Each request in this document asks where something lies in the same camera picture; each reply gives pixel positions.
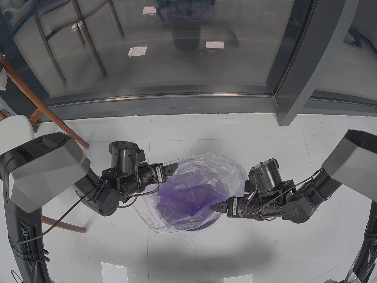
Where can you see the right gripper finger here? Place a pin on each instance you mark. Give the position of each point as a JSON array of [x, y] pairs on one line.
[[220, 207]]

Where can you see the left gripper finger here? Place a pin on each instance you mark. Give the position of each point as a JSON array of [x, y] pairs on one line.
[[170, 169]]

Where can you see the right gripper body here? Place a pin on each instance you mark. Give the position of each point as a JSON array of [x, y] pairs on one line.
[[244, 208]]

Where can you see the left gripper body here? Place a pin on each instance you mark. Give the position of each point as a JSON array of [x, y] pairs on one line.
[[150, 175]]

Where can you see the purple plastic bag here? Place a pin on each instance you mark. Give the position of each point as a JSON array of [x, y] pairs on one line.
[[188, 199]]

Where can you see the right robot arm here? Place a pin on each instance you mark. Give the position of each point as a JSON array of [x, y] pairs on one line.
[[344, 164]]

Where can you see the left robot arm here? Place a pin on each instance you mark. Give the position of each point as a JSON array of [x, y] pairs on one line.
[[44, 169]]

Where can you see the window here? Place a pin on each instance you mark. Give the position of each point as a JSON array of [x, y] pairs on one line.
[[176, 69]]

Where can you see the wooden chair with white seat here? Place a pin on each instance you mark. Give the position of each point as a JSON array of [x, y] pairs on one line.
[[17, 128]]

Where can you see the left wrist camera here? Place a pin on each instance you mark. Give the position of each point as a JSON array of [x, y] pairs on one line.
[[140, 156]]

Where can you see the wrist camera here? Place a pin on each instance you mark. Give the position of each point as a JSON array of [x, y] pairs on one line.
[[248, 185], [140, 156]]

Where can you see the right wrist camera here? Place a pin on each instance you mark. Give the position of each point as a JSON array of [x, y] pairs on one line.
[[248, 185]]

